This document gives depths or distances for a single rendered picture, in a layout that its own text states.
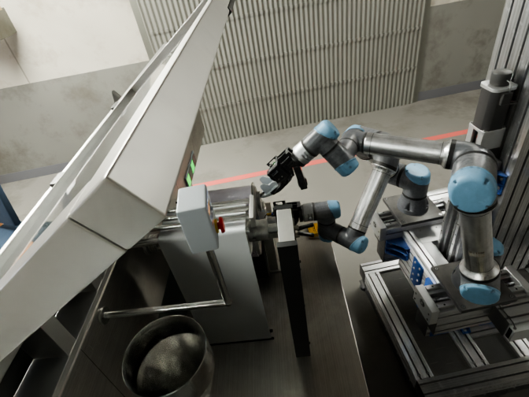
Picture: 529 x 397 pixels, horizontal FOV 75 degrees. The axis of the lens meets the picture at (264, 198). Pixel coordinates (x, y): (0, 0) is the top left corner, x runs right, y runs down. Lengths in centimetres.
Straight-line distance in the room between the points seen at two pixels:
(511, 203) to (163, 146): 153
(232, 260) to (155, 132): 82
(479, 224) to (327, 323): 60
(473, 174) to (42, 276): 102
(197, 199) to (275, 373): 82
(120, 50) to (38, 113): 122
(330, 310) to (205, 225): 87
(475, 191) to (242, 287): 71
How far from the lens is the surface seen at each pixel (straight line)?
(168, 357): 75
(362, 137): 126
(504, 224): 170
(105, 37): 424
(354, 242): 140
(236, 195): 125
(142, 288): 109
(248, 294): 111
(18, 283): 21
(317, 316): 136
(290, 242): 85
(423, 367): 209
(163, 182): 16
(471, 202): 111
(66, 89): 452
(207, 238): 61
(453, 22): 494
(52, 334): 78
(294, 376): 126
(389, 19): 449
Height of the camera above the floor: 205
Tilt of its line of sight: 38 degrees down
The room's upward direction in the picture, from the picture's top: 10 degrees counter-clockwise
